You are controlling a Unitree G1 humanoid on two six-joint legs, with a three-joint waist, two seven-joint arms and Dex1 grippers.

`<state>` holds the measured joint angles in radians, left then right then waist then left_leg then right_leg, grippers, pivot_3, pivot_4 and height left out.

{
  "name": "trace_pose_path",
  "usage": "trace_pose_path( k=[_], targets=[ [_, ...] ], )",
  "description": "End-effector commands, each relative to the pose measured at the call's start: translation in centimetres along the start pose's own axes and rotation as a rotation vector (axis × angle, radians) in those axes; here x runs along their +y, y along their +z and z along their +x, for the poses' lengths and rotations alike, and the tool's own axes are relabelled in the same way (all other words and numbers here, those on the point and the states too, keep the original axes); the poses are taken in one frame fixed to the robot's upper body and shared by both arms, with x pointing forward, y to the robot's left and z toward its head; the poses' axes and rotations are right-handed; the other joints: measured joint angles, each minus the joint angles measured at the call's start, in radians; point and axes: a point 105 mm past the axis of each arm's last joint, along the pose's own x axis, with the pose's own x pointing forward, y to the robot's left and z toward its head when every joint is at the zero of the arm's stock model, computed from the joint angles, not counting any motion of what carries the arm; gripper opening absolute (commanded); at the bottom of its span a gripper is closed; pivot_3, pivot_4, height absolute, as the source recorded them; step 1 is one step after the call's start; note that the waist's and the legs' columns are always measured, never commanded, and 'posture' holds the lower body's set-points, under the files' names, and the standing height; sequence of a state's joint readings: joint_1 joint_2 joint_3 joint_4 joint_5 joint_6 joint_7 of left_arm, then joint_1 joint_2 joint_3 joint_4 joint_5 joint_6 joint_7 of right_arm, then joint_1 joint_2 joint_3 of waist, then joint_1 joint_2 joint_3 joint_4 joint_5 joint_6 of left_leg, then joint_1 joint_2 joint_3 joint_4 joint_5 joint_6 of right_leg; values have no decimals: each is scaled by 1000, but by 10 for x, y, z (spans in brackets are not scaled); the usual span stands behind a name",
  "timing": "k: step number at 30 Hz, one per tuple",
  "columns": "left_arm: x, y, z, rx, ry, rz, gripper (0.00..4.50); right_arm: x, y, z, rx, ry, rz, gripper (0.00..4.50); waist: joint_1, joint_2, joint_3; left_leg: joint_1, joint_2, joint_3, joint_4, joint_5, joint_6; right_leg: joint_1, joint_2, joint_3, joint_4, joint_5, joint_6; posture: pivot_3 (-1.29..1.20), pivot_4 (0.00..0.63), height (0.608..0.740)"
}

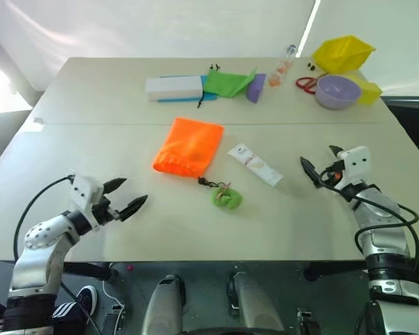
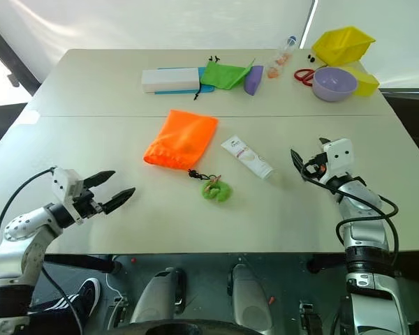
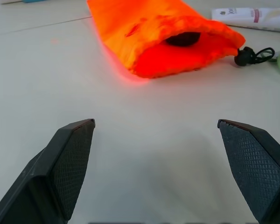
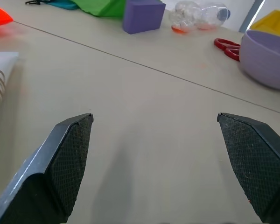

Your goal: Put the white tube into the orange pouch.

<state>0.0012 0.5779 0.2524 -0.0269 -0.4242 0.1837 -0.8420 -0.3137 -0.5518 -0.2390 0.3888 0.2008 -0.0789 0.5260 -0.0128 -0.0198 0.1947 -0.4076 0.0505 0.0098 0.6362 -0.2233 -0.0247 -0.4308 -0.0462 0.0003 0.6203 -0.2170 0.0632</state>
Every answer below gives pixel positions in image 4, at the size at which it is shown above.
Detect red-handled scissors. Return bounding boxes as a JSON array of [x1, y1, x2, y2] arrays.
[[214, 38, 241, 62]]

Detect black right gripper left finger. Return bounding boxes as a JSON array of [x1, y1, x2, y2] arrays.
[[0, 113, 94, 224]]

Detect clear plastic bottle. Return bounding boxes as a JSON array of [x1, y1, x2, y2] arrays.
[[168, 0, 231, 35]]

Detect purple foam block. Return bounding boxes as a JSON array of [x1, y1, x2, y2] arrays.
[[122, 0, 167, 35]]

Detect blue object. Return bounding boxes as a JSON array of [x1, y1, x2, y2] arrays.
[[40, 0, 79, 10]]

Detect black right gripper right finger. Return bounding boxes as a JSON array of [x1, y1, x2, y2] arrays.
[[217, 112, 280, 224]]

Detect yellow plastic box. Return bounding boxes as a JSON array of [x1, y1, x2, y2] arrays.
[[250, 9, 280, 40]]

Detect lavender plastic bowl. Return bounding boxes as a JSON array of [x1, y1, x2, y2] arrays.
[[238, 29, 280, 91]]

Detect green cloth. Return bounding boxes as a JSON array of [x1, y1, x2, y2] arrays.
[[72, 0, 127, 18]]

